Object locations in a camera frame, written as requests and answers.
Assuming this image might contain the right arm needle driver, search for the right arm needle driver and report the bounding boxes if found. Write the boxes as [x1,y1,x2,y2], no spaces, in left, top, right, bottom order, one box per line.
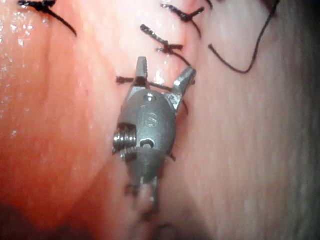
[111,85,178,164]

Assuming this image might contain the black stitching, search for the black stitching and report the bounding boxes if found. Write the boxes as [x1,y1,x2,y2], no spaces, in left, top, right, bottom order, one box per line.
[17,0,206,161]

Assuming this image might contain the black thread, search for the black thread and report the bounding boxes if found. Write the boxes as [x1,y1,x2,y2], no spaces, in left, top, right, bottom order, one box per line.
[207,0,280,75]

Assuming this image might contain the dark grid mat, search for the dark grid mat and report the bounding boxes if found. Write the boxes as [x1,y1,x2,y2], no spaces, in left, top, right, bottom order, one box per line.
[279,0,320,240]

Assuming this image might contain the right arm needle driver jaw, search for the right arm needle driver jaw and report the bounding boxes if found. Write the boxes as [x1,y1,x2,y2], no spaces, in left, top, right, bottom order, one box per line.
[164,66,198,111]
[132,56,151,90]

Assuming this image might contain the tissue pad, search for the tissue pad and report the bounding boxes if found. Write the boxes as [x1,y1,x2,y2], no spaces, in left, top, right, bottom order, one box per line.
[0,0,320,240]

